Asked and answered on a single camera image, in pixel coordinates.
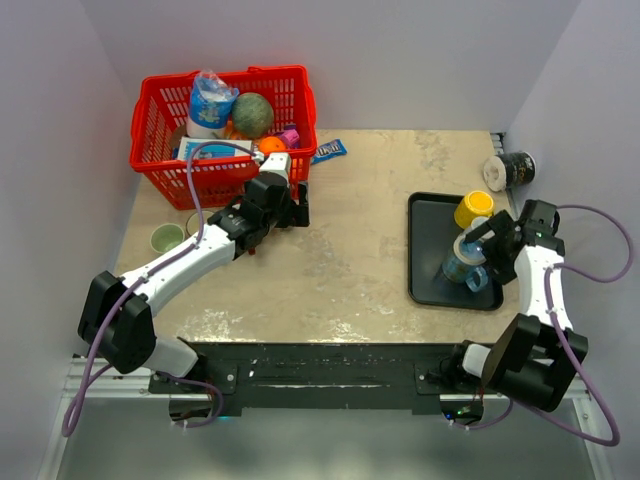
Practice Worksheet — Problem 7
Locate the cream white mug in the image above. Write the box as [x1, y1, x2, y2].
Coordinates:
[185, 210, 213, 236]

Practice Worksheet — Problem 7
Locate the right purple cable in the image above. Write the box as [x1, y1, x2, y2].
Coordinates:
[544, 203, 635, 447]

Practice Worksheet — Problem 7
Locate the black tray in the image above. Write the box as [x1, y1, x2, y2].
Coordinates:
[408, 192, 504, 311]

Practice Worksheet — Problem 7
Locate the blue white plastic bag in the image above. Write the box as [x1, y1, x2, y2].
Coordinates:
[186, 70, 239, 139]

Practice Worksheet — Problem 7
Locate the red plastic basket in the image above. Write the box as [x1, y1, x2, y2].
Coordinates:
[129, 65, 317, 210]

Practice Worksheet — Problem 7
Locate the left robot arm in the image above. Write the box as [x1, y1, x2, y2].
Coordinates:
[78, 173, 310, 392]

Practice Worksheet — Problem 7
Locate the green mug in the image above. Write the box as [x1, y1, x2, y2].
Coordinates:
[150, 223, 185, 254]

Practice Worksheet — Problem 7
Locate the blue candy packet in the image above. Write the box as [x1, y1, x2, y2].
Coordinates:
[311, 139, 348, 165]

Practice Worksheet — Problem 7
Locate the blue white box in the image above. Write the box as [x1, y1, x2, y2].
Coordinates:
[173, 137, 254, 161]

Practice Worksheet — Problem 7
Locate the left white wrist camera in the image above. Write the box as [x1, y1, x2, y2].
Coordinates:
[255, 152, 292, 187]

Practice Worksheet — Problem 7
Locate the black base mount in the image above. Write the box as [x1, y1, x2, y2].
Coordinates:
[147, 342, 506, 419]

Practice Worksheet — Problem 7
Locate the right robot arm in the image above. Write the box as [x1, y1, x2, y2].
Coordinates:
[445, 200, 589, 412]

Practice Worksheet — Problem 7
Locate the pink purple toy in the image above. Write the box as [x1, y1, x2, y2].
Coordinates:
[276, 128, 300, 149]

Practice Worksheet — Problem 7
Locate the orange fruit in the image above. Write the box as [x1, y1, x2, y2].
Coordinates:
[258, 136, 287, 156]

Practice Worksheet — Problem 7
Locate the blue mug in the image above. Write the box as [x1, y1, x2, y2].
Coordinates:
[441, 235, 489, 292]

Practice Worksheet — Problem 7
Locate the green melon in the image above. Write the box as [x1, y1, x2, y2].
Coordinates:
[231, 92, 275, 139]

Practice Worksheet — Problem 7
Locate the yellow mug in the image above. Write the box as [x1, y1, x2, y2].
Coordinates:
[454, 190, 495, 229]

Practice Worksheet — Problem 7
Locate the black white paper cup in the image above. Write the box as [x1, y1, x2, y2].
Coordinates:
[482, 151, 536, 192]

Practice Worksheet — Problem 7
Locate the grey mug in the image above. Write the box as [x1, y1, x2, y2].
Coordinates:
[466, 216, 488, 233]

